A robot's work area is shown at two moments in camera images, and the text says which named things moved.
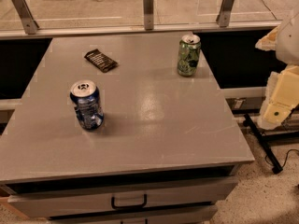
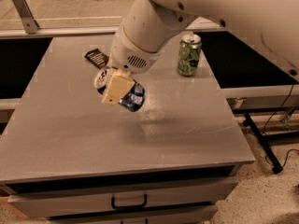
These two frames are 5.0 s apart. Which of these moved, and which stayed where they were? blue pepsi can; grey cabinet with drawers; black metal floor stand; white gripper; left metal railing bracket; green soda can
Moved: white gripper; blue pepsi can
Stayed: grey cabinet with drawers; green soda can; left metal railing bracket; black metal floor stand
